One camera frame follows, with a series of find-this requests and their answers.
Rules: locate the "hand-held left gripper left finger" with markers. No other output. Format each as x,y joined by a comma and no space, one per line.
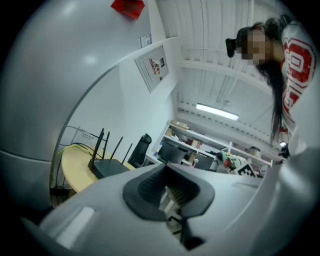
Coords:
105,215

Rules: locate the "white office desk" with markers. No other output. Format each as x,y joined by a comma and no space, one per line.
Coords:
155,158

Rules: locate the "colourful plush toy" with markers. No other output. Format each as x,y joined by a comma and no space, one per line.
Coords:
230,161

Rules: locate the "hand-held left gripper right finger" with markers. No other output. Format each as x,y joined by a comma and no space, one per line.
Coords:
220,200

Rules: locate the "long ceiling light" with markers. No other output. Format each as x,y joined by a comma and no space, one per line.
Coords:
217,112

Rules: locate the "black head-worn camera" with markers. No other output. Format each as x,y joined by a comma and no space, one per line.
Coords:
231,46

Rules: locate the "black office chair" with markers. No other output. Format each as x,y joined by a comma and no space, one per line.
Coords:
140,152

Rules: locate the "black router with antennas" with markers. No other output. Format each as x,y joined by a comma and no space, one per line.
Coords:
110,167

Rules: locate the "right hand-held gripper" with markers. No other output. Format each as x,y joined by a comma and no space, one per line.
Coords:
247,171

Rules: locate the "white electrical panel box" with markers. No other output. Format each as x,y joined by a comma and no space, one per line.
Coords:
152,68

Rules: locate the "red paper decoration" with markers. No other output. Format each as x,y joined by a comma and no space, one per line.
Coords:
128,7

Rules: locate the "person's head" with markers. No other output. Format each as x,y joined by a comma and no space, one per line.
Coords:
257,47

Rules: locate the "silver refrigerator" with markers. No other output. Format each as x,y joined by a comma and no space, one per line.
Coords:
50,87

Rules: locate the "blue white label sticker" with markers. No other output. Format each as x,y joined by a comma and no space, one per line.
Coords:
144,41

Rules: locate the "white storage shelf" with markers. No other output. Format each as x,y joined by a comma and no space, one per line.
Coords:
200,136

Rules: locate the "person in white red shirt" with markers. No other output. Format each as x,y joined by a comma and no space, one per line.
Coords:
300,62

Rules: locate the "black computer monitor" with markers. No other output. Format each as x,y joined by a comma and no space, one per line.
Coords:
172,153
203,161

